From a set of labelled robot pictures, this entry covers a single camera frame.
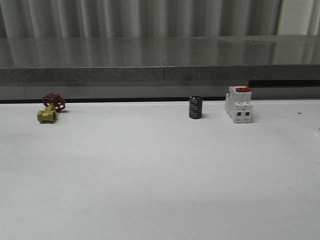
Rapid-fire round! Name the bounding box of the black cylindrical capacitor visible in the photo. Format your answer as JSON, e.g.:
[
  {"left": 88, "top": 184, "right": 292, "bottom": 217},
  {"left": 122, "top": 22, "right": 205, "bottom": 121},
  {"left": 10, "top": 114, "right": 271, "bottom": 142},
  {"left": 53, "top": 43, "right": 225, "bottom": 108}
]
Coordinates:
[{"left": 189, "top": 96, "right": 203, "bottom": 120}]

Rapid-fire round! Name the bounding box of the brass valve with red handwheel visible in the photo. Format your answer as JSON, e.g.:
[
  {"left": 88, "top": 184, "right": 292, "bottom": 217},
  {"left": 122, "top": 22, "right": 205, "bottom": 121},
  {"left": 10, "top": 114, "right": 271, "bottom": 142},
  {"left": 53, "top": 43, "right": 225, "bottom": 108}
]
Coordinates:
[{"left": 37, "top": 93, "right": 66, "bottom": 123}]

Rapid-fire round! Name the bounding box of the grey stone counter ledge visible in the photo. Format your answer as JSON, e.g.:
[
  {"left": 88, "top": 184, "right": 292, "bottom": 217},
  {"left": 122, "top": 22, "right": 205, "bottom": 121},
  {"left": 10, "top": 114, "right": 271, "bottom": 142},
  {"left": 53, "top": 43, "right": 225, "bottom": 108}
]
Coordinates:
[{"left": 0, "top": 35, "right": 320, "bottom": 102}]

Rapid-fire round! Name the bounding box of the white circuit breaker red switch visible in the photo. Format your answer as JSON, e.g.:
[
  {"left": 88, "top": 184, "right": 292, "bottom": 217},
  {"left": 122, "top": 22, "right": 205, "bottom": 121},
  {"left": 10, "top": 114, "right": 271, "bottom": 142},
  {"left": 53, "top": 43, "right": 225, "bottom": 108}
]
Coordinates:
[{"left": 225, "top": 86, "right": 253, "bottom": 124}]

